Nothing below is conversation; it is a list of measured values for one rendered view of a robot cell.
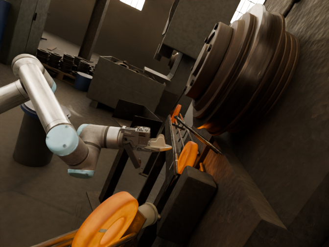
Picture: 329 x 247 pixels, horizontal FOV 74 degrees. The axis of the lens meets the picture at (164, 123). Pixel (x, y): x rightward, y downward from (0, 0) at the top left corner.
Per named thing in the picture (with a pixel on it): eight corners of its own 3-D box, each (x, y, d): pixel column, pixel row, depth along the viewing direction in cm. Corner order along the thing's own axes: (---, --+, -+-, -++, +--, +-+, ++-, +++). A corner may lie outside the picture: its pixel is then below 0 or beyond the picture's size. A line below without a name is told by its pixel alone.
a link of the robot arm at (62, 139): (25, 39, 101) (81, 135, 66) (40, 61, 111) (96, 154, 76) (-1, 50, 98) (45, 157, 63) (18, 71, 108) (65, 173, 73)
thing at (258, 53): (199, 117, 110) (246, 25, 98) (220, 155, 65) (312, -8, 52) (188, 112, 109) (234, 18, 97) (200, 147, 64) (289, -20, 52)
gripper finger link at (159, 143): (173, 139, 85) (149, 136, 85) (171, 153, 87) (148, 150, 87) (173, 136, 88) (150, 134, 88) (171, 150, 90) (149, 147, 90)
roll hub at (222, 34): (192, 94, 97) (221, 33, 90) (199, 106, 70) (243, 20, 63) (180, 89, 97) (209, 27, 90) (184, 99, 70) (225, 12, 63)
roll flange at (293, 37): (217, 125, 111) (266, 34, 99) (249, 168, 65) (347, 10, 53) (199, 117, 110) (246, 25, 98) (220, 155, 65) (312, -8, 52)
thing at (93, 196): (109, 186, 172) (144, 105, 154) (121, 211, 153) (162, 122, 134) (84, 187, 160) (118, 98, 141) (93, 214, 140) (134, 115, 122)
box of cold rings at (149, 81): (149, 115, 416) (165, 77, 396) (147, 130, 337) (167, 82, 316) (97, 94, 401) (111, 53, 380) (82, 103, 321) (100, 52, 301)
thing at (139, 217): (127, 254, 53) (147, 218, 51) (126, 255, 52) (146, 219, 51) (108, 232, 56) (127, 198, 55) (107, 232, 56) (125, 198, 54)
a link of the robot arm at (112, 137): (105, 151, 86) (112, 143, 95) (118, 153, 86) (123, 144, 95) (106, 130, 84) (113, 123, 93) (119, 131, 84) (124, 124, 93)
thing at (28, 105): (62, 156, 183) (78, 111, 172) (40, 175, 152) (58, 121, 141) (26, 141, 180) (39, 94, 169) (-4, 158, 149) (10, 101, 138)
